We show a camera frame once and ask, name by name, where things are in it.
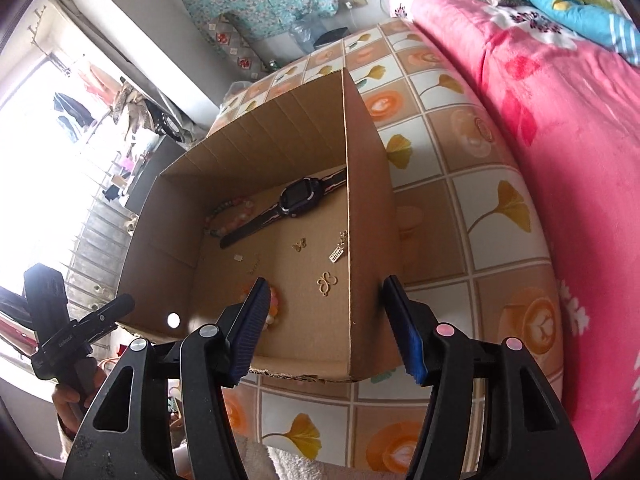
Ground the red patterned rolled mat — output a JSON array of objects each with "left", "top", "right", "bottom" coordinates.
[{"left": 206, "top": 14, "right": 268, "bottom": 81}]

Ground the grey cabinet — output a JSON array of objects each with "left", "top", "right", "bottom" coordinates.
[{"left": 120, "top": 136, "right": 186, "bottom": 214}]

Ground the gold dangle earring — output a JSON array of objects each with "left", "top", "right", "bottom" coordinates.
[{"left": 329, "top": 231, "right": 348, "bottom": 263}]

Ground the white fluffy towel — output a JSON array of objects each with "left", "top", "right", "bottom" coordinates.
[{"left": 234, "top": 434, "right": 350, "bottom": 480}]

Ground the pink bead bracelet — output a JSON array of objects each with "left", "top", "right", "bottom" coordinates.
[{"left": 240, "top": 282, "right": 282, "bottom": 328}]

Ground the pink floral quilt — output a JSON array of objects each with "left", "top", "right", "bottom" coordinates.
[{"left": 390, "top": 0, "right": 639, "bottom": 479}]

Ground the multicolour bead necklace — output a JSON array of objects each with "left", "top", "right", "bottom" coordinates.
[{"left": 202, "top": 196, "right": 256, "bottom": 239}]

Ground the gold clover earring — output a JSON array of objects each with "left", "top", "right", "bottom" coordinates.
[{"left": 317, "top": 272, "right": 338, "bottom": 297}]

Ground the ginkgo pattern tablecloth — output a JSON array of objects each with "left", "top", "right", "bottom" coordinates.
[{"left": 209, "top": 18, "right": 563, "bottom": 478}]

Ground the left hand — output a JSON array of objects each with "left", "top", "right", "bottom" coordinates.
[{"left": 52, "top": 362, "right": 106, "bottom": 440}]

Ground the brown cardboard box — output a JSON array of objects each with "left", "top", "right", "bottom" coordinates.
[{"left": 118, "top": 70, "right": 401, "bottom": 382}]

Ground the pink strap smartwatch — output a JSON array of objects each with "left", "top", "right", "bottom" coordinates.
[{"left": 219, "top": 168, "right": 347, "bottom": 249}]

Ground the black camera module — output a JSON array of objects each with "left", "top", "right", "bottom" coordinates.
[{"left": 24, "top": 263, "right": 70, "bottom": 344}]

